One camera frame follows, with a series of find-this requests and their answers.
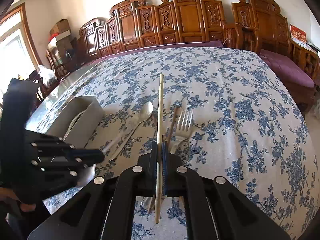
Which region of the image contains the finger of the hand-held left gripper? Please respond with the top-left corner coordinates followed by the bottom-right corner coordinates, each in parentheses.
top-left (31, 156), bottom-right (89, 180)
top-left (30, 134), bottom-right (105, 164)

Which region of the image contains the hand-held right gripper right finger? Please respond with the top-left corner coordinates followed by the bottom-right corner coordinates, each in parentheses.
top-left (161, 141), bottom-right (292, 240)

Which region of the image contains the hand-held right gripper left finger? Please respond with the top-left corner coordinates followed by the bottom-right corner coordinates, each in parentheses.
top-left (27, 140), bottom-right (159, 240)

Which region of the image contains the grey metal tray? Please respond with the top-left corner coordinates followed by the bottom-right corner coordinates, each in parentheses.
top-left (46, 96), bottom-right (104, 150)

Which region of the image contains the pale wooden chopstick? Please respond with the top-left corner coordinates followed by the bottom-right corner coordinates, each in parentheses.
top-left (154, 74), bottom-right (164, 224)

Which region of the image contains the person's left hand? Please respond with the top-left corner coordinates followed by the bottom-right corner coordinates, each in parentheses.
top-left (0, 187), bottom-right (37, 214)

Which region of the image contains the carved wooden dining chair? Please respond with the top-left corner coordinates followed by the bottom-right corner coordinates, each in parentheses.
top-left (29, 70), bottom-right (60, 98)

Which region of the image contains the clear plastic bag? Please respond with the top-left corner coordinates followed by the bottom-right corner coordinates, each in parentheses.
top-left (37, 65), bottom-right (58, 87)

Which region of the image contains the blue floral tablecloth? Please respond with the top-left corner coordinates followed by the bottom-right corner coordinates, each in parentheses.
top-left (26, 47), bottom-right (320, 240)

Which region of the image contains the flat white box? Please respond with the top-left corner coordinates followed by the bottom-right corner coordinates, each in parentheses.
top-left (47, 31), bottom-right (72, 43)

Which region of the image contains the long purple seat cushion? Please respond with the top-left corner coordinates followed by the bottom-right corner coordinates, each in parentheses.
top-left (110, 40), bottom-right (224, 55)

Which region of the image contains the brown cardboard box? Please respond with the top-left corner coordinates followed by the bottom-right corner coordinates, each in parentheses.
top-left (49, 19), bottom-right (70, 37)

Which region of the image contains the carved wooden sofa bench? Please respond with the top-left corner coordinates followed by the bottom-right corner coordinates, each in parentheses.
top-left (79, 0), bottom-right (244, 62)

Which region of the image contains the square purple seat cushion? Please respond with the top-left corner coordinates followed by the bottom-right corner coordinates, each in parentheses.
top-left (259, 49), bottom-right (315, 89)

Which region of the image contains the carved wooden armchair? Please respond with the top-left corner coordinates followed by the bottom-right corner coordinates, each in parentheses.
top-left (231, 0), bottom-right (320, 110)

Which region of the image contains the red desk calendar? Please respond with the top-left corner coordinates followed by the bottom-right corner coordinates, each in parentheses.
top-left (289, 24), bottom-right (307, 47)

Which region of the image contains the wooden chair by wall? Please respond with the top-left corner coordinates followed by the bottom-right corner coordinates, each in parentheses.
top-left (46, 49), bottom-right (75, 80)

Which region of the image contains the wooden window frame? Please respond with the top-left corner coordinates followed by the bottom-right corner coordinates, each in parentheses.
top-left (0, 2), bottom-right (43, 90)

